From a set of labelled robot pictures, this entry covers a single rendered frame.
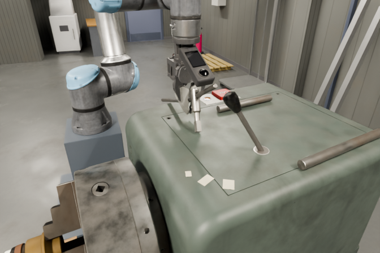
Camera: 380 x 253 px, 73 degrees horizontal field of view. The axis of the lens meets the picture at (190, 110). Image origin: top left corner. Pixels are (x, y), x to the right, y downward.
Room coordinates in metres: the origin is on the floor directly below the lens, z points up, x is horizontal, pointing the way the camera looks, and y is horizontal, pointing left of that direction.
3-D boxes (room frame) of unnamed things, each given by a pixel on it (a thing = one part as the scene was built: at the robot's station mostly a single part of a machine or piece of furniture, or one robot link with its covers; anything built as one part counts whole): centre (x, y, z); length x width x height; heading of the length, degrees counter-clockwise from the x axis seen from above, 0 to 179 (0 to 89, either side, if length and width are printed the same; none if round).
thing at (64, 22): (6.83, 3.18, 0.67); 0.75 x 0.61 x 1.34; 21
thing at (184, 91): (0.66, 0.03, 1.32); 0.06 x 0.03 x 0.09; 27
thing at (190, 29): (0.66, 0.01, 1.50); 0.08 x 0.08 x 0.05
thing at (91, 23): (6.94, 2.30, 0.37); 1.38 x 0.71 x 0.74; 22
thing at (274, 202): (0.61, -0.16, 1.06); 0.59 x 0.48 x 0.39; 116
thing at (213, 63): (5.46, -0.34, 0.05); 1.12 x 0.77 x 0.11; 21
